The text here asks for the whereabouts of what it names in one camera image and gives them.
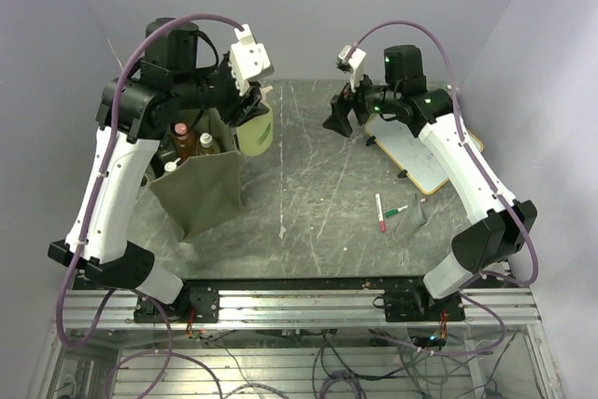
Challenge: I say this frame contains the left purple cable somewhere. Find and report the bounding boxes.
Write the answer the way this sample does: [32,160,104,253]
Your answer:
[55,15,247,399]

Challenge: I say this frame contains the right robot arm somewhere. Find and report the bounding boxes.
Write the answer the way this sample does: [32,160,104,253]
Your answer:
[322,45,537,321]

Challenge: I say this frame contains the amber liquid clear bottle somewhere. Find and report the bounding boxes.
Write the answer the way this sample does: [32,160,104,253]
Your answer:
[198,133,221,155]

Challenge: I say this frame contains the green whiteboard marker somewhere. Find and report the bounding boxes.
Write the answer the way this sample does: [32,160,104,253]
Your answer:
[384,205,408,219]

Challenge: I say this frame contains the purple cable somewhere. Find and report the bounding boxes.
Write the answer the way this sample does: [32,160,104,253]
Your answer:
[55,15,247,399]
[348,20,539,358]

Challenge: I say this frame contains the clear plastic cup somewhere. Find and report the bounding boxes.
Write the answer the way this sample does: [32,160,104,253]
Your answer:
[392,203,428,246]

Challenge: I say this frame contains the aluminium mounting rail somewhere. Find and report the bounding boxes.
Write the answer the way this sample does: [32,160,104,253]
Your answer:
[63,284,541,330]

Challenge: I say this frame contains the red whiteboard marker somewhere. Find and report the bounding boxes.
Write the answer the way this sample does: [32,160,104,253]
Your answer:
[375,192,386,233]

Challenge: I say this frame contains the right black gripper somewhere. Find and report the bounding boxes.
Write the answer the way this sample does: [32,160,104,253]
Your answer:
[322,64,400,137]

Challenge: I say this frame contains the tangled floor cables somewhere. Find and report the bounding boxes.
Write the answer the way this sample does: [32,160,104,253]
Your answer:
[102,323,515,399]

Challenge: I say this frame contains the yellow-framed whiteboard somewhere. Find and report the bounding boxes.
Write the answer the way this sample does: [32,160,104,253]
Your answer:
[363,118,485,196]

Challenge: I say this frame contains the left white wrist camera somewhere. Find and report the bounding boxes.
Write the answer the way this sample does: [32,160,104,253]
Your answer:
[229,24,274,96]

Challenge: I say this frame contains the yellow-green pump bottle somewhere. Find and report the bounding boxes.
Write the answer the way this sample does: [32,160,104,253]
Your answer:
[164,159,180,173]

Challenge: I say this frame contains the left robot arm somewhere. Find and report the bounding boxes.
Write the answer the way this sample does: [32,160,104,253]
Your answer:
[48,13,273,321]

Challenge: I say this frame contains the green bottle peach cap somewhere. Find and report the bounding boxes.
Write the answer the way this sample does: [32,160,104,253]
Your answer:
[235,86,274,158]

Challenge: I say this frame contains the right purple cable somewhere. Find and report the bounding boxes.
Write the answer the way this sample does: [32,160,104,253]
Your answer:
[348,20,539,358]

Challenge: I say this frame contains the orange bottle pink cap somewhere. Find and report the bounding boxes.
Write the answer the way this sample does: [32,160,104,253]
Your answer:
[172,122,197,162]

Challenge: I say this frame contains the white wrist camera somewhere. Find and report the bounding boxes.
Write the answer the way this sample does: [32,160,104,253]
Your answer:
[229,24,274,96]
[336,45,366,93]

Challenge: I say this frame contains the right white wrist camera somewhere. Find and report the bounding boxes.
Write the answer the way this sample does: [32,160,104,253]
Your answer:
[336,45,366,93]

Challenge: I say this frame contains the olive canvas bag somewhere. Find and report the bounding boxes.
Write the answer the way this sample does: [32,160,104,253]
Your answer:
[149,109,250,242]

